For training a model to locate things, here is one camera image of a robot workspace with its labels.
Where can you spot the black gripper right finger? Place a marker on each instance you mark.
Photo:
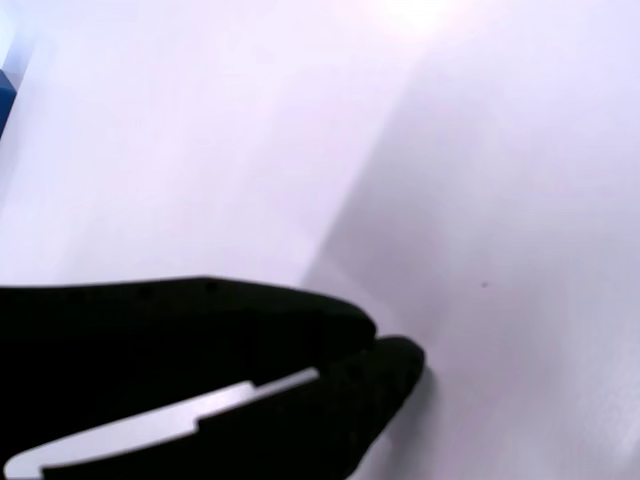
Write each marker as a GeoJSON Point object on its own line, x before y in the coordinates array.
{"type": "Point", "coordinates": [310, 430]}

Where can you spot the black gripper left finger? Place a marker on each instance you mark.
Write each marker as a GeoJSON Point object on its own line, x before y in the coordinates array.
{"type": "Point", "coordinates": [175, 340]}

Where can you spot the blue block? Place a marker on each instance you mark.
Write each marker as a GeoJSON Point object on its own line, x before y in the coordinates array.
{"type": "Point", "coordinates": [6, 95]}

